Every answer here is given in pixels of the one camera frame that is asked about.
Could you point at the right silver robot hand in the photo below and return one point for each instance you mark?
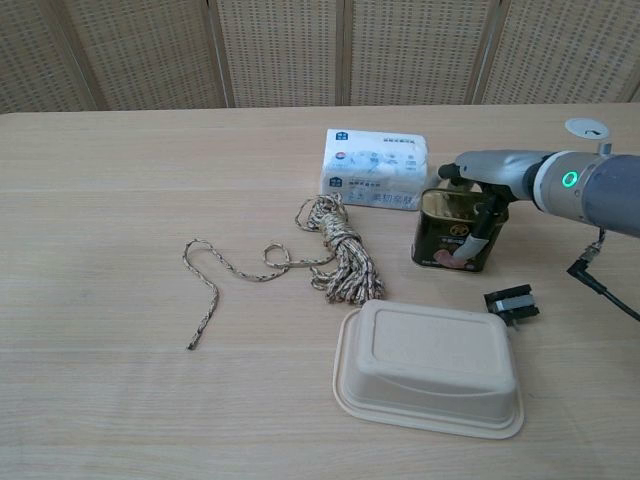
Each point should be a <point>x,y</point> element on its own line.
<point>500,170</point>

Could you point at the gold and black tin can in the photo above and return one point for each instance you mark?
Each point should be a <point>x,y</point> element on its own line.
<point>447,235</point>

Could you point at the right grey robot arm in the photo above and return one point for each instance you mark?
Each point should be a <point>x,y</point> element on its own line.
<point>600,190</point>

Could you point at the grey round table grommet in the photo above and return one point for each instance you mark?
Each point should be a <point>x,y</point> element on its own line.
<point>586,128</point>

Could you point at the white tissue paper pack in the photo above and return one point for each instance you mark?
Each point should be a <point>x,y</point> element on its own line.
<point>375,165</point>

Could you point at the woven folding screen panel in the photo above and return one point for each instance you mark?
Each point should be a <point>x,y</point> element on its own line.
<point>550,50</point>
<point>415,50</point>
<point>285,50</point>
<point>30,55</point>
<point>150,50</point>

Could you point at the black and grey clip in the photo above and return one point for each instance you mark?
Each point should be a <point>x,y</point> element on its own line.
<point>512,306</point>

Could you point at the beige upturned food tray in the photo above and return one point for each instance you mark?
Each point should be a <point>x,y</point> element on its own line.
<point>430,370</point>

